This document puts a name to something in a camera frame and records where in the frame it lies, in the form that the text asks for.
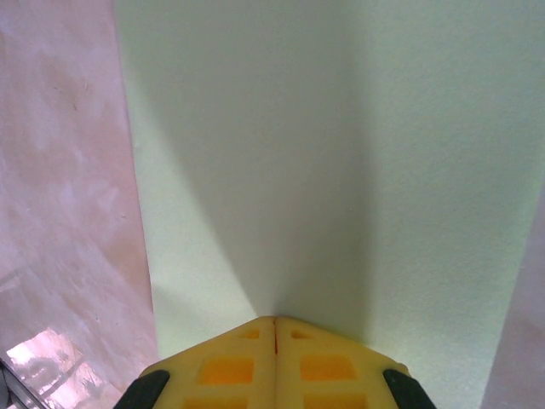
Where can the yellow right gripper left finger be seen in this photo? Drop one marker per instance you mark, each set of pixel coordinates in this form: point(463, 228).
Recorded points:
point(221, 375)

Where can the light green square paper sheet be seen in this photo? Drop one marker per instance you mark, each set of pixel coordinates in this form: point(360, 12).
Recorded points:
point(340, 170)

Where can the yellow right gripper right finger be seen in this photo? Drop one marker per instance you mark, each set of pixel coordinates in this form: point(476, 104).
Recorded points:
point(332, 375)

